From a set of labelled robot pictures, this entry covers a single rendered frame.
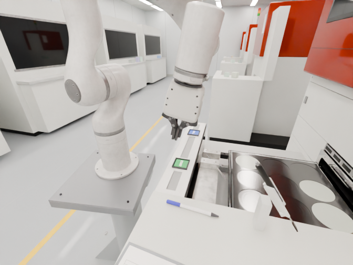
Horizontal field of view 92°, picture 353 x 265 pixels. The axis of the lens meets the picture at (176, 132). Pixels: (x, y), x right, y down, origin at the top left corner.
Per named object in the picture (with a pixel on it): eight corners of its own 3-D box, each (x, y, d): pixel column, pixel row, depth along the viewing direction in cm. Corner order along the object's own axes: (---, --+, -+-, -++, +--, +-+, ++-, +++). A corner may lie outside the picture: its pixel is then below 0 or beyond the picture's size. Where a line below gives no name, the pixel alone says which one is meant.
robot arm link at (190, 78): (210, 72, 45) (207, 83, 47) (179, 63, 46) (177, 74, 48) (207, 77, 38) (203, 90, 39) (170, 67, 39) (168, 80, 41)
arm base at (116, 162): (85, 174, 72) (72, 136, 63) (112, 149, 88) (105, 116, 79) (124, 184, 67) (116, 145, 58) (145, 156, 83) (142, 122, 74)
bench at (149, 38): (167, 78, 808) (166, 28, 717) (152, 85, 653) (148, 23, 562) (146, 77, 833) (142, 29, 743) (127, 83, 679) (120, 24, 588)
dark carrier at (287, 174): (315, 164, 73) (315, 163, 73) (374, 245, 43) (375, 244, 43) (231, 152, 81) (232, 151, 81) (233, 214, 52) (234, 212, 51)
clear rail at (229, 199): (230, 152, 83) (231, 149, 82) (231, 220, 50) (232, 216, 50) (228, 151, 83) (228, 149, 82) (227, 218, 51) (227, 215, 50)
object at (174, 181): (204, 144, 102) (206, 123, 96) (183, 229, 55) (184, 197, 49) (189, 142, 105) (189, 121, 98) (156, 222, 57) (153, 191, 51)
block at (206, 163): (218, 165, 75) (219, 160, 73) (218, 170, 72) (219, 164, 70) (200, 162, 77) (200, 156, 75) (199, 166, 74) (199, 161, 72)
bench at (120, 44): (148, 87, 619) (143, 22, 528) (121, 101, 464) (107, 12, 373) (122, 85, 644) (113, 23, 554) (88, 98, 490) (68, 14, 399)
